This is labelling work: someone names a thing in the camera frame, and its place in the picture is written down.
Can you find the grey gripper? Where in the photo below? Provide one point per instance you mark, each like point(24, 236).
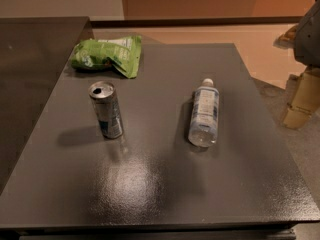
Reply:
point(309, 39)

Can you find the silver redbull can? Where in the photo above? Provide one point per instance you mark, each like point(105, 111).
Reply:
point(105, 103)

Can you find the clear plastic water bottle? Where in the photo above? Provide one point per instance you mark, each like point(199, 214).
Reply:
point(203, 129)

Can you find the green chip bag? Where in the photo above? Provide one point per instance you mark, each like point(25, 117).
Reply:
point(95, 55)

